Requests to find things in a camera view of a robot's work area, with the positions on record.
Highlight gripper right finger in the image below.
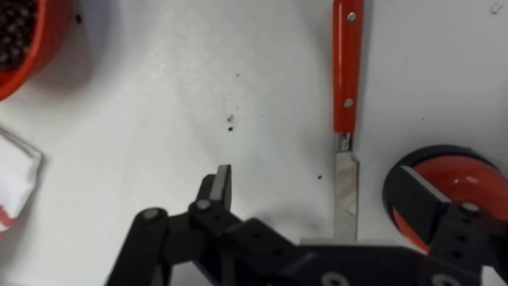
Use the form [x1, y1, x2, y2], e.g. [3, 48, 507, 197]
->
[390, 166, 508, 286]

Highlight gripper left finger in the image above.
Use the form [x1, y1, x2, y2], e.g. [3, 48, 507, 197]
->
[104, 164, 299, 286]

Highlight red and black bowl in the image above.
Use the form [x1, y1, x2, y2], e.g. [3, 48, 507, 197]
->
[382, 145, 508, 255]

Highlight white cloth with red stripe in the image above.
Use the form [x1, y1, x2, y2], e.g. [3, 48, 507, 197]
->
[0, 126, 43, 240]

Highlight heap of dark beans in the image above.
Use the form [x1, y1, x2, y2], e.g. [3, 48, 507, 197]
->
[0, 0, 39, 73]

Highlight knife with orange handle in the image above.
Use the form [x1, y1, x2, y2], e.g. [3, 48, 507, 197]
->
[332, 0, 365, 243]

